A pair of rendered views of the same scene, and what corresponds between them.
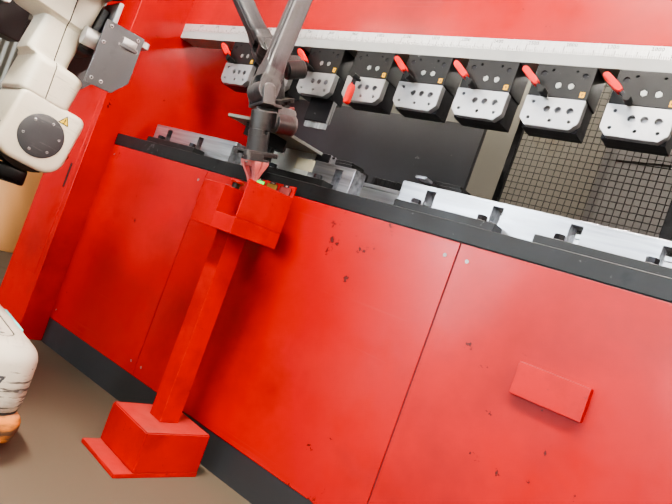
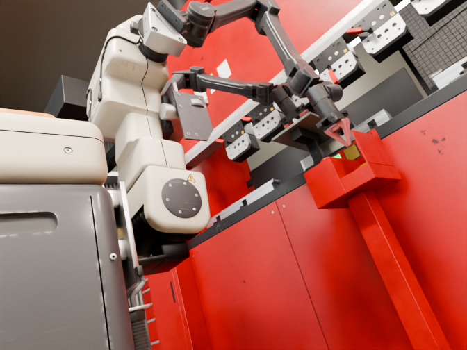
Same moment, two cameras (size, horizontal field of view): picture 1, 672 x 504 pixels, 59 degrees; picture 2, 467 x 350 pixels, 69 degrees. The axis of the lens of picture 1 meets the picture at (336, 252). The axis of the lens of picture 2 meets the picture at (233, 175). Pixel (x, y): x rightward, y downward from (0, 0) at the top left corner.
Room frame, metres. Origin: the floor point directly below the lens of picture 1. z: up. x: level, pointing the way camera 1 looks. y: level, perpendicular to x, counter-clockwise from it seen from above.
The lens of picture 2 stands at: (0.68, 0.60, 0.42)
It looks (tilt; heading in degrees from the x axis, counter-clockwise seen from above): 23 degrees up; 1
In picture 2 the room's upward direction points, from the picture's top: 18 degrees counter-clockwise
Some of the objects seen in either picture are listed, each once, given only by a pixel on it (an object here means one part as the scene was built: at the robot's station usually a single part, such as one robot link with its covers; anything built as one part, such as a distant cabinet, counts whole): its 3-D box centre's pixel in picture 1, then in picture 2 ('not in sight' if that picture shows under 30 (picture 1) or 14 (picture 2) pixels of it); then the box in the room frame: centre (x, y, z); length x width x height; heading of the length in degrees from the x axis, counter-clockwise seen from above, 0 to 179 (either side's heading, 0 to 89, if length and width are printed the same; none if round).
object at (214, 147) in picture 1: (196, 146); (242, 210); (2.31, 0.65, 0.92); 0.50 x 0.06 x 0.10; 53
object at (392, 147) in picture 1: (348, 158); (329, 159); (2.52, 0.09, 1.12); 1.13 x 0.02 x 0.44; 53
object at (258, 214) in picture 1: (243, 203); (347, 167); (1.66, 0.29, 0.75); 0.20 x 0.16 x 0.18; 46
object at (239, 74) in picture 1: (247, 68); (240, 141); (2.23, 0.55, 1.26); 0.15 x 0.09 x 0.17; 53
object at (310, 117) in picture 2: (276, 134); (309, 133); (1.86, 0.30, 1.00); 0.26 x 0.18 x 0.01; 143
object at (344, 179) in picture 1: (309, 175); (346, 148); (1.94, 0.16, 0.92); 0.39 x 0.06 x 0.10; 53
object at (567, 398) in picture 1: (549, 391); not in sight; (1.23, -0.51, 0.59); 0.15 x 0.02 x 0.07; 53
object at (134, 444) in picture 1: (146, 438); not in sight; (1.64, 0.31, 0.06); 0.25 x 0.20 x 0.12; 136
